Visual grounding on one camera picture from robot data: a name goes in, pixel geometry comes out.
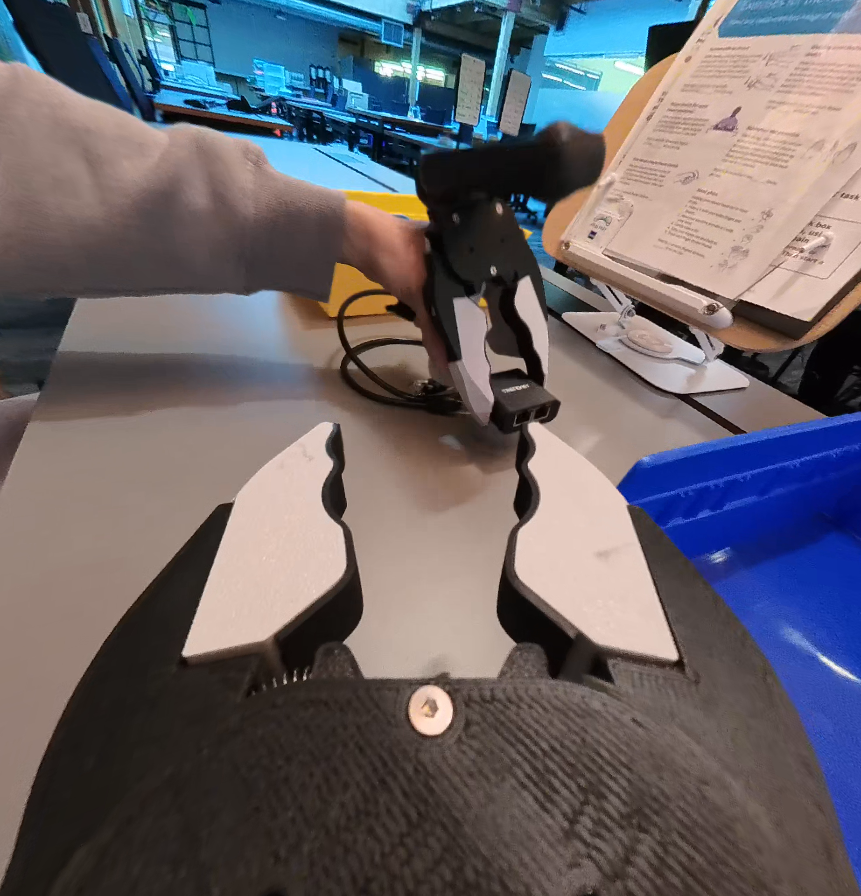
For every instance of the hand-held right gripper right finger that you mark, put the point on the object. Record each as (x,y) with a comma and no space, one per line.
(584,553)

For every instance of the person's left forearm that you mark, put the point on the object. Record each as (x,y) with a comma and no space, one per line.
(157,203)

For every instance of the printed instruction sheets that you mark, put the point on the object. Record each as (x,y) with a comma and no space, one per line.
(738,140)

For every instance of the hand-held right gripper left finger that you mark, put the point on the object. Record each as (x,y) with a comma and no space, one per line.
(276,553)

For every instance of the yellow plastic bin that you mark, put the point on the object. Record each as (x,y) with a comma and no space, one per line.
(353,287)

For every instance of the person's left hand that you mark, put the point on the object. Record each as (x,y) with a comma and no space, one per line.
(381,245)

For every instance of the person's grey sweatshirt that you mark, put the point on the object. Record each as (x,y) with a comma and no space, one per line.
(3,448)

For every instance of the blue plastic bin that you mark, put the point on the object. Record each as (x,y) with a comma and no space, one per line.
(787,595)

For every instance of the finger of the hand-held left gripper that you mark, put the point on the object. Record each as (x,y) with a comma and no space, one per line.
(535,308)
(469,350)

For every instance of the black ethernet splitter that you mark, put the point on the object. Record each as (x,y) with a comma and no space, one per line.
(521,402)

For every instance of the grey desk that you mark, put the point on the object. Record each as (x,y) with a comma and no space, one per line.
(157,434)

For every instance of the black monitor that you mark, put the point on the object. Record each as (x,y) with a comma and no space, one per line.
(675,45)

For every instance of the wooden document stand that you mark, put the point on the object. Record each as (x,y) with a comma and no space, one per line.
(605,147)

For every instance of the white standing sign board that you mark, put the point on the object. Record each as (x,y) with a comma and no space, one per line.
(470,87)
(514,101)

